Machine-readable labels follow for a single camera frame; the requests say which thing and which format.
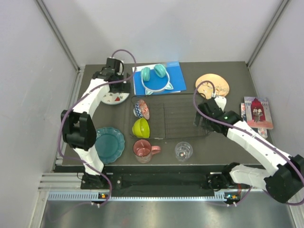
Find white watermelon pattern plate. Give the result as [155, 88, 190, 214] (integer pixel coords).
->
[101, 92, 130, 105]

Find black wire dish rack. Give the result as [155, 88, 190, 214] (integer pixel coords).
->
[129, 93, 211, 139]

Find patterned blue red bowl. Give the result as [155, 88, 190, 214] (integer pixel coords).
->
[133, 99, 150, 120]

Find lime green bowl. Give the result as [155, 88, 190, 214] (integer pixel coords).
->
[132, 118, 150, 138]

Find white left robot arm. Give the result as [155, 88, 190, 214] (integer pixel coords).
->
[59, 57, 131, 189]

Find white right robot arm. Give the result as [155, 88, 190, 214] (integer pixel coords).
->
[194, 96, 304, 203]

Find orange floral plate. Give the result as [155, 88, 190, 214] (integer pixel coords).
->
[195, 73, 229, 99]

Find clear drinking glass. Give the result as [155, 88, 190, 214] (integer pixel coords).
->
[175, 142, 193, 162]

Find teal cat ear headphones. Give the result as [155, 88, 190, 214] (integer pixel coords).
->
[140, 64, 174, 95]

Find blue folder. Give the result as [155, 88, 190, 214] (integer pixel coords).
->
[133, 61, 186, 95]

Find illustrated red castle book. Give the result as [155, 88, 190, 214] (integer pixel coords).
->
[244, 96, 274, 130]

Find teal scalloped plate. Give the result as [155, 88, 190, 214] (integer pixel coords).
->
[95, 127, 125, 164]

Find pink glass mug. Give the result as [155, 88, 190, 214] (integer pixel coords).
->
[133, 139, 161, 163]

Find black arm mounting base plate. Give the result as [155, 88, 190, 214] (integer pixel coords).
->
[80, 170, 235, 191]

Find grey slotted cable duct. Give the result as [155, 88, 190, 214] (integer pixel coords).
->
[47, 191, 240, 202]

